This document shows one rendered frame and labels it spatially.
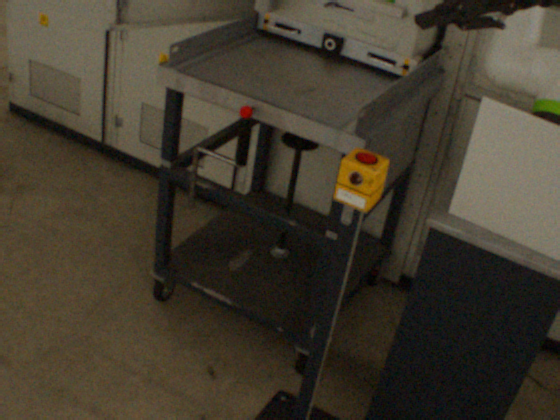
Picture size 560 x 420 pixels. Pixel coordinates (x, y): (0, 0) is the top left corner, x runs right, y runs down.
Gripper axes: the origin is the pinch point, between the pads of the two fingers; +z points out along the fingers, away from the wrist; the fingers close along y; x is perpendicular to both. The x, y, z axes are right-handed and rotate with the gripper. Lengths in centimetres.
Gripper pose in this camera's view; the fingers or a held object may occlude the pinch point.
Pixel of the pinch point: (436, 16)
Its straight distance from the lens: 117.8
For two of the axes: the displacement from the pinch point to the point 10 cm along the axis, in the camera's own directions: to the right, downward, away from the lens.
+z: -9.2, 3.7, -1.3
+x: 3.5, 6.3, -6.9
